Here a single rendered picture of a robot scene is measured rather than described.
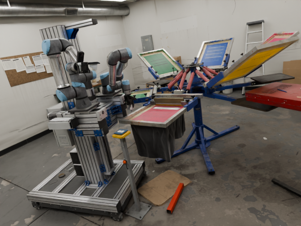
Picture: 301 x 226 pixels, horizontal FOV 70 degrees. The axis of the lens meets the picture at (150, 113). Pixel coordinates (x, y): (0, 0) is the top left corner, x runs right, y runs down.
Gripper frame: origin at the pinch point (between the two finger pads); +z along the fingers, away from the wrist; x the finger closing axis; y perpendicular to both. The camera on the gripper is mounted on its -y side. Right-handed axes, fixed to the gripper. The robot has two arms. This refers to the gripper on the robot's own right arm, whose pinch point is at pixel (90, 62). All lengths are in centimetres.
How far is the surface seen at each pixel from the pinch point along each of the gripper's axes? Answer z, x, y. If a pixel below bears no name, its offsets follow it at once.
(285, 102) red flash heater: 89, -128, 43
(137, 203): -26, -49, 151
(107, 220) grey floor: -46, -22, 166
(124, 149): -26, -40, 85
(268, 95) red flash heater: 74, -133, 39
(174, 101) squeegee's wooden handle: -23, -117, 49
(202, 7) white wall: -208, -479, -134
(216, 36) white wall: -177, -497, -54
